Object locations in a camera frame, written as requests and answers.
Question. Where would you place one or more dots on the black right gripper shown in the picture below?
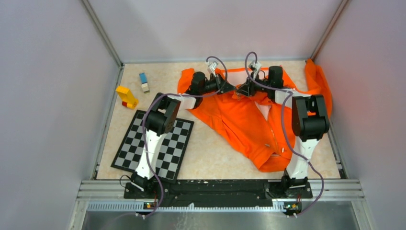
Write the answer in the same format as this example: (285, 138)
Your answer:
(247, 89)

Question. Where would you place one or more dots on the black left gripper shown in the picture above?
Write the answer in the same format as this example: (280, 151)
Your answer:
(222, 86)

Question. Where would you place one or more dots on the orange fleece jacket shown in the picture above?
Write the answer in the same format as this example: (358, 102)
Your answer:
(245, 128)

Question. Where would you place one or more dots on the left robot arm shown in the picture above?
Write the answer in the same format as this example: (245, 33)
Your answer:
(159, 120)

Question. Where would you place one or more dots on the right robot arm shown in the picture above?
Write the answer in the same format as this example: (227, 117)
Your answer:
(309, 120)

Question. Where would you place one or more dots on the blue and white block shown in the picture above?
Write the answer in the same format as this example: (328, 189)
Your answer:
(144, 82)

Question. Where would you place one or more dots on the yellow toy block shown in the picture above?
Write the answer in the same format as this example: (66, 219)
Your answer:
(127, 97)

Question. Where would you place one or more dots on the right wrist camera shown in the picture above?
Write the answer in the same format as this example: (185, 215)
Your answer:
(255, 66)

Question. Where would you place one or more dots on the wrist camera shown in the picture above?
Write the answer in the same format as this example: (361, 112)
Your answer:
(255, 66)
(211, 67)

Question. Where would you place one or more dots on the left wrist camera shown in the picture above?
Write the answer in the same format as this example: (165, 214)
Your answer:
(211, 67)

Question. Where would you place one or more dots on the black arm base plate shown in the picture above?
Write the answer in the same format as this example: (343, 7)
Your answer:
(217, 188)

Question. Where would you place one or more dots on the aluminium front rail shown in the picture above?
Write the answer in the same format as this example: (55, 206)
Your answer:
(108, 195)

